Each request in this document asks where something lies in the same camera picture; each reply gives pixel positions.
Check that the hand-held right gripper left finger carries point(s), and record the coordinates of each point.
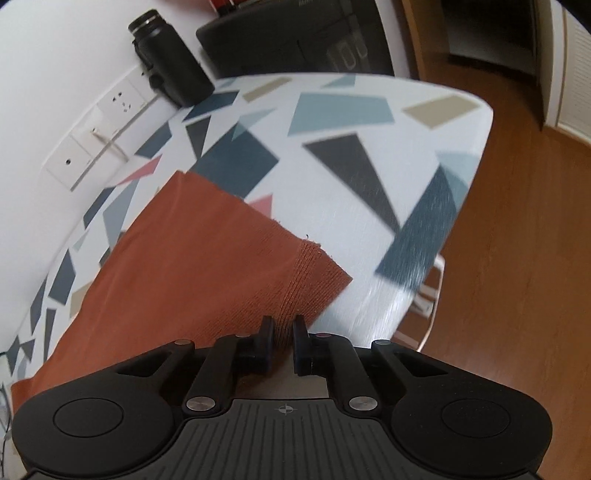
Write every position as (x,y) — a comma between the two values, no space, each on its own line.
(265,344)

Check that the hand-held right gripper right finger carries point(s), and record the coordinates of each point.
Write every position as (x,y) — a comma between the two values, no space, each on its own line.
(300,344)

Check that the rust brown knit sweater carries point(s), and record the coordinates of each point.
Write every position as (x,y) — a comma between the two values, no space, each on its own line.
(184,258)

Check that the geometric patterned tablecloth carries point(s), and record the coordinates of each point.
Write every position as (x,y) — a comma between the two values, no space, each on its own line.
(351,230)

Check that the black bottle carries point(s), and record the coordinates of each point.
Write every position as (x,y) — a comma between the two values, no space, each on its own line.
(175,64)

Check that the black bag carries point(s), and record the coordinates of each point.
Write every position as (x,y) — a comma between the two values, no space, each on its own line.
(295,41)

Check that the white louvered cabinet door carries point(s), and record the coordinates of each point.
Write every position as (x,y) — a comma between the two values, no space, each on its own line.
(572,69)

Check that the white chair frame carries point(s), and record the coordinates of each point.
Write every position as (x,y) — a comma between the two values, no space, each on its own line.
(436,300)

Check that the white wall plate with hole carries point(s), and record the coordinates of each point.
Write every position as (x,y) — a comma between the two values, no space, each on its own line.
(64,164)

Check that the white wall socket plate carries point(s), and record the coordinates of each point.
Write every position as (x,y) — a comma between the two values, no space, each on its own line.
(122,104)

